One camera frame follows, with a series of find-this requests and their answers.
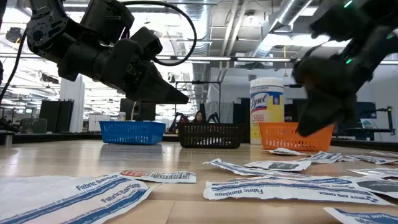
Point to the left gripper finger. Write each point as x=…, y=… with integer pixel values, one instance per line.
x=149, y=95
x=158, y=81

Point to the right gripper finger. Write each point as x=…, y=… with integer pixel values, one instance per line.
x=320, y=115
x=346, y=109

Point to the blue plastic basket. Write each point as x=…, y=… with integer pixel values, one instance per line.
x=132, y=133

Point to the orange plastic basket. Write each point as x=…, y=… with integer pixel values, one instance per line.
x=280, y=138

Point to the white antiseptic wipe packet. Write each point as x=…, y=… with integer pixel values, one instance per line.
x=379, y=186
x=284, y=151
x=276, y=165

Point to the black plastic basket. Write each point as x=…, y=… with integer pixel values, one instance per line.
x=211, y=135

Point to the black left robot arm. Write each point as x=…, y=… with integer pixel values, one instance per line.
x=46, y=34

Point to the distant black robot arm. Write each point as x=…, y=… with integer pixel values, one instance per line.
x=177, y=121
x=214, y=117

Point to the black monitor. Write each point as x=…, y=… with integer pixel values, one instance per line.
x=146, y=113

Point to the black robot workstation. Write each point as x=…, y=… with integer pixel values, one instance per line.
x=367, y=110

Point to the Lysol wipes canister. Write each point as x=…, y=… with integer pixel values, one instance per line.
x=266, y=105

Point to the long ceiling light bar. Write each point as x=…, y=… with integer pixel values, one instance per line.
x=217, y=58

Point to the white square pillar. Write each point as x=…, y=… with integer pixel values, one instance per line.
x=72, y=109

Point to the black partition panels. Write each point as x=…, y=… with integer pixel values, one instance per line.
x=56, y=116

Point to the black ceiling device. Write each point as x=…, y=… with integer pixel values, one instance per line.
x=14, y=35

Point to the silver ventilation duct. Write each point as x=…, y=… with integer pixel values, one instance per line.
x=200, y=40
x=290, y=12

